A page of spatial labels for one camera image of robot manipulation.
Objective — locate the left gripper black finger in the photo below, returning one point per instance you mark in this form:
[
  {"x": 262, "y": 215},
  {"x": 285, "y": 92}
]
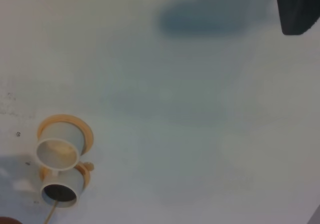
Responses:
[{"x": 297, "y": 16}]

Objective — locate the brown clay teapot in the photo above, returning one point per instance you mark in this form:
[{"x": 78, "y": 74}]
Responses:
[{"x": 8, "y": 220}]

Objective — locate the near orange saucer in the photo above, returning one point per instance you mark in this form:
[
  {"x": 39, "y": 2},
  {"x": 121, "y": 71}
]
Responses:
[{"x": 77, "y": 122}]

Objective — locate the orange saucer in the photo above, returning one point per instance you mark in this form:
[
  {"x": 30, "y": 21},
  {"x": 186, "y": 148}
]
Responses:
[
  {"x": 77, "y": 122},
  {"x": 84, "y": 168}
]

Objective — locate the far orange saucer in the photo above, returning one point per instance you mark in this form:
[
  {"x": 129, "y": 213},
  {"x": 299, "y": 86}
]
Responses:
[{"x": 84, "y": 168}]

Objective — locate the near white teacup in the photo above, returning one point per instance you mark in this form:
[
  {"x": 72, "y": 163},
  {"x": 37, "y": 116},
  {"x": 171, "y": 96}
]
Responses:
[{"x": 59, "y": 146}]

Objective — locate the white teacup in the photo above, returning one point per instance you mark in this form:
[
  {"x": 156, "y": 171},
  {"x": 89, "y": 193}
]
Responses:
[
  {"x": 64, "y": 189},
  {"x": 59, "y": 146}
]

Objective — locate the far white teacup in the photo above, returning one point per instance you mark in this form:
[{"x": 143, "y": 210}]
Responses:
[{"x": 64, "y": 189}]

